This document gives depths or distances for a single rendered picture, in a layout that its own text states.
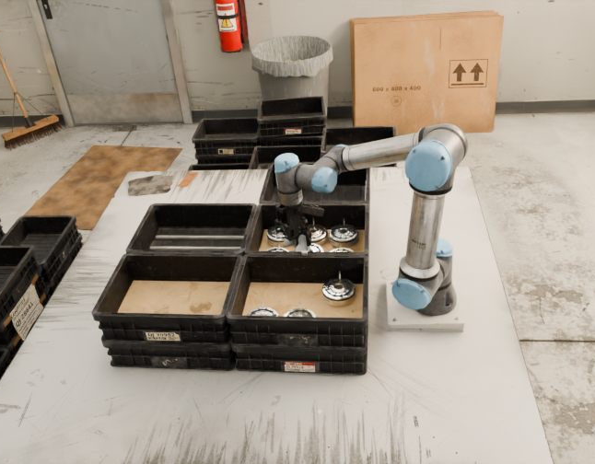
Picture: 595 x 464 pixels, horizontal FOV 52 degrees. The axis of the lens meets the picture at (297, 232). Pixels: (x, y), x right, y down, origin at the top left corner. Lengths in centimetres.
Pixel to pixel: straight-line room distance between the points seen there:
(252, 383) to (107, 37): 368
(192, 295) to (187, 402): 35
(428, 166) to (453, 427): 71
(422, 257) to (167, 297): 82
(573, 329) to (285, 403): 173
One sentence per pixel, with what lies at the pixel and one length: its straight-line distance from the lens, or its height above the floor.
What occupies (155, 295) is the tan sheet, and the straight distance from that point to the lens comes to 206.
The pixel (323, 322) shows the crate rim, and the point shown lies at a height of 92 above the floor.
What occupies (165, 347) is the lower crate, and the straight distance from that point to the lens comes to 190.
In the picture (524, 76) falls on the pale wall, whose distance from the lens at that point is 504.
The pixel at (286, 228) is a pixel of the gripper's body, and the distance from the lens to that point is 195.
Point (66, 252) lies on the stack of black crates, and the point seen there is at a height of 39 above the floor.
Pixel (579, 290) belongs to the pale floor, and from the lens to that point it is 341.
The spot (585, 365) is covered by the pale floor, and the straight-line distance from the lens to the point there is 303.
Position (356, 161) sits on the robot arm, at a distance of 187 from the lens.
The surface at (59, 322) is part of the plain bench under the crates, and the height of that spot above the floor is 70.
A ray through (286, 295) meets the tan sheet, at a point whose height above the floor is 83.
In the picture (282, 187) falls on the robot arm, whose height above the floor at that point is 114.
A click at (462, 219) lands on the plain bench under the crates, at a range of 253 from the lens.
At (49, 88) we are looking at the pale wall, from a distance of 551.
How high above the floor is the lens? 211
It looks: 35 degrees down
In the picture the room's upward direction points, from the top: 5 degrees counter-clockwise
